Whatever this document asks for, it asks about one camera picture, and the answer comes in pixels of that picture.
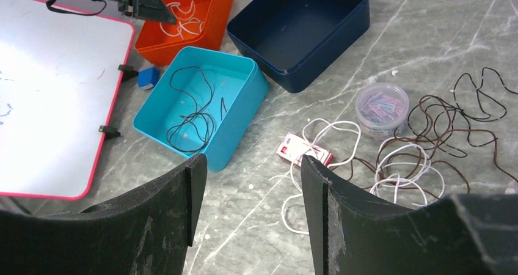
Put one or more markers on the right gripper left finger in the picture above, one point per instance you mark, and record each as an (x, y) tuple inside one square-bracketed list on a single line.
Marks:
[(146, 230)]

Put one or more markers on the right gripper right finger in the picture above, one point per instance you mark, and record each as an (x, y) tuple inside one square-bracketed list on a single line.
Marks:
[(354, 232)]

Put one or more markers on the orange plastic box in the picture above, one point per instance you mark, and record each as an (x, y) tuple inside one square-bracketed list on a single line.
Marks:
[(200, 23)]

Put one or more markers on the blue whiteboard eraser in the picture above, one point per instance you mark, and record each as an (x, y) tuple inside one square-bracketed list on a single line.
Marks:
[(148, 78)]

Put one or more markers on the light blue plastic box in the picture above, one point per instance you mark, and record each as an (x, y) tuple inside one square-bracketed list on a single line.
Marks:
[(203, 103)]

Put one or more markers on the pink framed whiteboard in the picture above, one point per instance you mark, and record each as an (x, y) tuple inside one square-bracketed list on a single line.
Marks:
[(59, 80)]

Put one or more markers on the dark blue plastic box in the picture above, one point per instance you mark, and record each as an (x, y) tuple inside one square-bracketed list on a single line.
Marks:
[(294, 41)]

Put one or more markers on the clear paperclip container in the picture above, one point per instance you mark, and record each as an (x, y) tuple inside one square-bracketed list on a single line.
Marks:
[(382, 110)]

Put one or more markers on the red white small box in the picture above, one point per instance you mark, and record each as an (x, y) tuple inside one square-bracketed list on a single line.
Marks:
[(294, 147)]

